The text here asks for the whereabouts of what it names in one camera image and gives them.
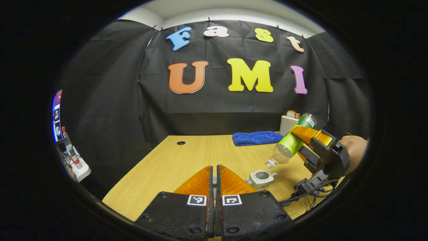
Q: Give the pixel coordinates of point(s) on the bread slice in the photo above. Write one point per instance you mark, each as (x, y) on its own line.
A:
(293, 114)

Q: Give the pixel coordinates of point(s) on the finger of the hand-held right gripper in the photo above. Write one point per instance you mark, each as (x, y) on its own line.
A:
(312, 134)
(309, 157)

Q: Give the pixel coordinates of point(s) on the wall poster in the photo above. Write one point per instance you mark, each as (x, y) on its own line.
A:
(57, 115)

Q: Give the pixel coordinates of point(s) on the clear green-label water bottle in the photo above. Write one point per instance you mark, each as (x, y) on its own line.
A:
(289, 144)

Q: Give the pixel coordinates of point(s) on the white power strip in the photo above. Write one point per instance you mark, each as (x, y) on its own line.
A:
(82, 170)

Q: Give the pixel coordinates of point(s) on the black backdrop cloth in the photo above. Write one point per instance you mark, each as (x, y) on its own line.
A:
(214, 110)

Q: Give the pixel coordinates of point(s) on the white toaster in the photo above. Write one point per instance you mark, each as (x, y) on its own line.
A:
(287, 125)

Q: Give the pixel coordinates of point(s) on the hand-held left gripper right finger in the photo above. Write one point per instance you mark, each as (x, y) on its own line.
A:
(247, 214)

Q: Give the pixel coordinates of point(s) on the blue towel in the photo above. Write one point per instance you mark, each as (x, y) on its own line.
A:
(257, 138)

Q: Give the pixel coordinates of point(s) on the white ceramic teacup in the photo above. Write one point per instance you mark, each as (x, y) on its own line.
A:
(262, 180)

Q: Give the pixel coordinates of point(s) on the red-capped clear bottle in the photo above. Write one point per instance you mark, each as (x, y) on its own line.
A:
(71, 149)

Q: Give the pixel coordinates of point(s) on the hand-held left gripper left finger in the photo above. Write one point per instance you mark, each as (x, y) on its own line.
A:
(187, 214)

